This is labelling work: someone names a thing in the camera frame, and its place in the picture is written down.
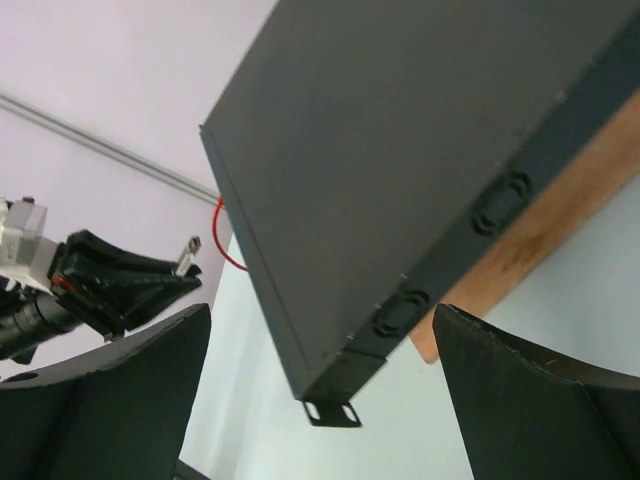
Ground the wooden base board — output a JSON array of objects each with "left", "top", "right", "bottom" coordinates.
[{"left": 408, "top": 89, "right": 640, "bottom": 365}]

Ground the red ethernet cable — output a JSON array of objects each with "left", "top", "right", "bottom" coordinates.
[{"left": 212, "top": 197, "right": 249, "bottom": 272}]

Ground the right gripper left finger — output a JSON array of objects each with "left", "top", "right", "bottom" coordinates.
[{"left": 1, "top": 304, "right": 211, "bottom": 479}]

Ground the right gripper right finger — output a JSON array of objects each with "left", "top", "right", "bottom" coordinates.
[{"left": 433, "top": 304, "right": 639, "bottom": 479}]

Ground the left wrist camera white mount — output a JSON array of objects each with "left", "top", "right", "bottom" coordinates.
[{"left": 1, "top": 197, "right": 58, "bottom": 294}]

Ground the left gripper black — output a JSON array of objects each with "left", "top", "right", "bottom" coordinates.
[{"left": 48, "top": 229, "right": 202, "bottom": 340}]

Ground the blue black network switch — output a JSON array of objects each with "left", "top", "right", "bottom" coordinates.
[{"left": 200, "top": 1, "right": 639, "bottom": 428}]

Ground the left aluminium frame post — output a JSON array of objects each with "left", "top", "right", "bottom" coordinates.
[{"left": 1, "top": 91, "right": 219, "bottom": 205}]

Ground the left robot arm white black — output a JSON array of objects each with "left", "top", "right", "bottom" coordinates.
[{"left": 1, "top": 230, "right": 202, "bottom": 365}]

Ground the silver SFP module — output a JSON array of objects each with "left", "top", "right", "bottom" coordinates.
[{"left": 172, "top": 236, "right": 201, "bottom": 277}]

